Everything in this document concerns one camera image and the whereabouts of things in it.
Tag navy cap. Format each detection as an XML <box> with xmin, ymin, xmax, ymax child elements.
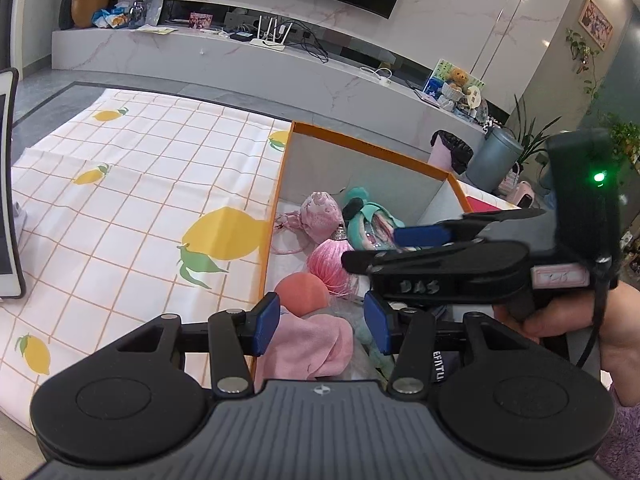
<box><xmin>425</xmin><ymin>345</ymin><xmax>468</xmax><ymax>391</ymax></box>

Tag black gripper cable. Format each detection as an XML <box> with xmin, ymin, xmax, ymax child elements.
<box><xmin>575</xmin><ymin>255</ymin><xmax>613</xmax><ymax>368</ymax></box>

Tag checked woven bag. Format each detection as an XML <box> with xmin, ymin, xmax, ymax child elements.
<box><xmin>497</xmin><ymin>167</ymin><xmax>521</xmax><ymax>196</ymax></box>

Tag white router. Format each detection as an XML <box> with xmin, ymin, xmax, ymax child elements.
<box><xmin>250</xmin><ymin>16</ymin><xmax>296</xmax><ymax>51</ymax></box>

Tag framed wall picture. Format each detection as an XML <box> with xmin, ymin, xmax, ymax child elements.
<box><xmin>578</xmin><ymin>0</ymin><xmax>614</xmax><ymax>51</ymax></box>

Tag white tablet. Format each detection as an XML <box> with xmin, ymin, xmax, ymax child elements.
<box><xmin>0</xmin><ymin>67</ymin><xmax>27</xmax><ymax>301</ymax></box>

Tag pink white heater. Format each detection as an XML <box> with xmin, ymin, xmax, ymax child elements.
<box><xmin>512</xmin><ymin>180</ymin><xmax>538</xmax><ymax>208</ymax></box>

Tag brown teddy bear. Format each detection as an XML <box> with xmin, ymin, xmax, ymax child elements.
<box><xmin>440</xmin><ymin>69</ymin><xmax>471</xmax><ymax>111</ymax></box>

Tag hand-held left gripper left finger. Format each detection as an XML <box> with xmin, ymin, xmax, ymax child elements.
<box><xmin>116</xmin><ymin>291</ymin><xmax>282</xmax><ymax>401</ymax></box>

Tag blue snack bags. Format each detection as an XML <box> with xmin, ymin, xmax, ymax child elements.
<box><xmin>91</xmin><ymin>2</ymin><xmax>130</xmax><ymax>28</ymax></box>

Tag bushy green plant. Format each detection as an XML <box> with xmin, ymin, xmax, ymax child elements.
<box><xmin>600</xmin><ymin>112</ymin><xmax>640</xmax><ymax>161</ymax></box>

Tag hanging vine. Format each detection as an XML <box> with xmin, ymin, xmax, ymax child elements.
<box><xmin>565</xmin><ymin>27</ymin><xmax>606</xmax><ymax>101</ymax></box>

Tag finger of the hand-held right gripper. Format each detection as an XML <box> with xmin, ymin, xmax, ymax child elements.
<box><xmin>394</xmin><ymin>206</ymin><xmax>547</xmax><ymax>251</ymax></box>
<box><xmin>341</xmin><ymin>240</ymin><xmax>532</xmax><ymax>307</ymax></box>

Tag pink tassel ornament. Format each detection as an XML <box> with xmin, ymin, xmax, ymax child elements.
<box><xmin>307</xmin><ymin>225</ymin><xmax>371</xmax><ymax>301</ymax></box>

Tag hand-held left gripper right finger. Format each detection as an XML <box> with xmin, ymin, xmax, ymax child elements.
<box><xmin>363</xmin><ymin>291</ymin><xmax>541</xmax><ymax>401</ymax></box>

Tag grey trash bin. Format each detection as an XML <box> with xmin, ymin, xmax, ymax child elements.
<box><xmin>465</xmin><ymin>125</ymin><xmax>523</xmax><ymax>193</ymax></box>

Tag person's right hand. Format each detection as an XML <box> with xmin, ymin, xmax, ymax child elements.
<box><xmin>494</xmin><ymin>279</ymin><xmax>640</xmax><ymax>407</ymax></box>

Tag peach plush ball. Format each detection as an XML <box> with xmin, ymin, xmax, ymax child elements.
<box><xmin>274</xmin><ymin>274</ymin><xmax>331</xmax><ymax>318</ymax></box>

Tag marble television bench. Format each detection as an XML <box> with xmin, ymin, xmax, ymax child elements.
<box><xmin>51</xmin><ymin>25</ymin><xmax>488</xmax><ymax>133</ymax></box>

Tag gold vase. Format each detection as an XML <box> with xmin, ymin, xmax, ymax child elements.
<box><xmin>71</xmin><ymin>0</ymin><xmax>112</xmax><ymax>29</ymax></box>

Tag orange storage box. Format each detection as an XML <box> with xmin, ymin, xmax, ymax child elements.
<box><xmin>252</xmin><ymin>121</ymin><xmax>523</xmax><ymax>391</ymax></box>

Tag teal plush doll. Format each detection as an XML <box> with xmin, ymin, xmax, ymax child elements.
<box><xmin>341</xmin><ymin>187</ymin><xmax>406</xmax><ymax>251</ymax></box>

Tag pink bin with black bag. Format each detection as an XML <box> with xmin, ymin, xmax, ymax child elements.
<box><xmin>427</xmin><ymin>130</ymin><xmax>473</xmax><ymax>176</ymax></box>

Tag pink satin drawstring pouch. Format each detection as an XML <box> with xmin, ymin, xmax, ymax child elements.
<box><xmin>274</xmin><ymin>191</ymin><xmax>346</xmax><ymax>256</ymax></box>

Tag green picture board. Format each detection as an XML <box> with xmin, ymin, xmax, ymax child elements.
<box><xmin>422</xmin><ymin>58</ymin><xmax>486</xmax><ymax>111</ymax></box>

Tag long-leaf potted plant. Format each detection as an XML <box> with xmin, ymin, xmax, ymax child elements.
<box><xmin>505</xmin><ymin>92</ymin><xmax>563</xmax><ymax>176</ymax></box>

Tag purple fluffy rug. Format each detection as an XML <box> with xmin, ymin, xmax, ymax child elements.
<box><xmin>592</xmin><ymin>405</ymin><xmax>640</xmax><ymax>480</ymax></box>

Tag pink cloth pouch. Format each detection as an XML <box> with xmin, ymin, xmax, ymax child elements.
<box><xmin>260</xmin><ymin>307</ymin><xmax>355</xmax><ymax>381</ymax></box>

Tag lemon print checked cloth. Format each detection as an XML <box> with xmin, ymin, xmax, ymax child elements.
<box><xmin>0</xmin><ymin>87</ymin><xmax>293</xmax><ymax>436</ymax></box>

